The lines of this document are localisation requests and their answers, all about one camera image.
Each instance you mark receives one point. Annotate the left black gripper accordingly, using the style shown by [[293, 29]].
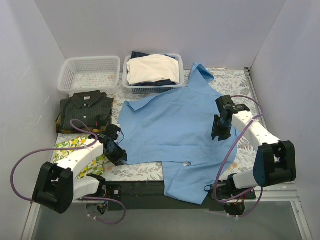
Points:
[[118, 155]]

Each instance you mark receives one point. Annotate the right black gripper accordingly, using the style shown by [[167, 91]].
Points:
[[220, 130]]

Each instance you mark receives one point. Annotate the light blue long sleeve shirt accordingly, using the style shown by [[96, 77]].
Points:
[[174, 128]]

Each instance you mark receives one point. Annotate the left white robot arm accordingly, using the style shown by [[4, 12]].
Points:
[[57, 185]]

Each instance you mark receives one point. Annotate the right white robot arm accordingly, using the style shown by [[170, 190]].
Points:
[[275, 161]]

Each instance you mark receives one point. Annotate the lemon print folded shirt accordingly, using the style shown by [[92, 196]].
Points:
[[95, 167]]

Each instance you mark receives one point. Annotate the dark striped folded shirt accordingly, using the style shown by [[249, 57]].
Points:
[[88, 106]]

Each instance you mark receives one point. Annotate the right white plastic basket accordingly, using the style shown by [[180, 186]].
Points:
[[150, 89]]

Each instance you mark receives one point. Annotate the white plastic basket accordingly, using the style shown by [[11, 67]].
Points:
[[150, 89], [87, 74]]

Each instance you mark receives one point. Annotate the navy folded garment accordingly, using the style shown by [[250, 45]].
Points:
[[155, 82]]

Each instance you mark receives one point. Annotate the cream folded garment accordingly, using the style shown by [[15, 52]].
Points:
[[152, 68]]

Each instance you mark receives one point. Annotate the left white plastic basket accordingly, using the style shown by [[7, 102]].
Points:
[[87, 74]]

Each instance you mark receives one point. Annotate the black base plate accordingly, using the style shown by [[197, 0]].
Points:
[[149, 195]]

